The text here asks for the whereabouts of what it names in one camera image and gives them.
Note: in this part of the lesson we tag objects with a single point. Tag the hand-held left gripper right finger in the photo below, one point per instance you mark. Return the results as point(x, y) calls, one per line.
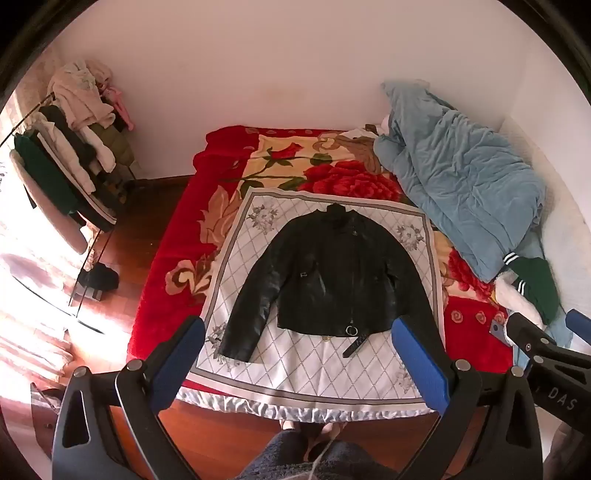
point(420, 360)

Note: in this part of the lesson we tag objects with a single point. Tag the white diamond-patterned floral cloth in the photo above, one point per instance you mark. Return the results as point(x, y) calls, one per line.
point(258, 332)

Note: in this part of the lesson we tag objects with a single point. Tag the black bundle on floor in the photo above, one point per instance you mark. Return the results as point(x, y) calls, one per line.
point(99, 279)

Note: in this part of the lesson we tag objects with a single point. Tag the black metal clothes rack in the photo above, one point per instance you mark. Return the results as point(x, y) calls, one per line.
point(99, 244)

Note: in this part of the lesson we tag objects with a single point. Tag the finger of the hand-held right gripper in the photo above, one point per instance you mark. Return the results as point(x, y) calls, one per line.
point(526, 330)
point(579, 325)

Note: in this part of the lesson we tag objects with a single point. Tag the pink garment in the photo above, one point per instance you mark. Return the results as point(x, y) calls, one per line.
point(121, 108)

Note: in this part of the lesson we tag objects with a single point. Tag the person's grey fleece clothing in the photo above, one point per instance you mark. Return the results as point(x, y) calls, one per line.
point(295, 457)

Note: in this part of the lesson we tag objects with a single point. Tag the green garment with white stripes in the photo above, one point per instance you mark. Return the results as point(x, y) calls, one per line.
point(538, 281)

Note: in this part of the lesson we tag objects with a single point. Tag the black garment with white stripes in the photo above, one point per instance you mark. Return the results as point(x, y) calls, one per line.
point(90, 194)

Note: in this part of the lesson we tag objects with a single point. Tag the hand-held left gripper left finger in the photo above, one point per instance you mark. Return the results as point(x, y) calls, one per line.
point(184, 350)

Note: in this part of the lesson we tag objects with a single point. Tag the dark green garment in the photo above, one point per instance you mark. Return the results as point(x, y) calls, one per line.
point(44, 170)

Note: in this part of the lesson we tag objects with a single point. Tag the person's bare feet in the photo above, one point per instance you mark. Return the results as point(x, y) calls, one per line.
point(318, 434)

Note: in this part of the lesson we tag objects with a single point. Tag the olive green jacket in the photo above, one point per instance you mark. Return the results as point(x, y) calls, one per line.
point(115, 143)

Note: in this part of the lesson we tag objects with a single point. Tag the beige clothes pile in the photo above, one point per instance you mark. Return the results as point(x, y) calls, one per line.
point(81, 99)

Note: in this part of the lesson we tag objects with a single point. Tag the red floral blanket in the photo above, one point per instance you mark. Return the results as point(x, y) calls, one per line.
point(184, 258)

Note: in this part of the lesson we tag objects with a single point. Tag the white fluffy cloth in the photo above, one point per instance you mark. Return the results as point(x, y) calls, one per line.
point(512, 295)

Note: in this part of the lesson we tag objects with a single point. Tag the black leather jacket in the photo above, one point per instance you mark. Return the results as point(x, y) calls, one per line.
point(332, 277)

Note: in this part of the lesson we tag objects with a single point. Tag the light blue quilt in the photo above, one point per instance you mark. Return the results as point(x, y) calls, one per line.
point(461, 184)

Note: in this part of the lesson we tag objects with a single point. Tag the pink sheer curtain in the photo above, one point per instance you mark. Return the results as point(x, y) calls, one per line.
point(27, 314)

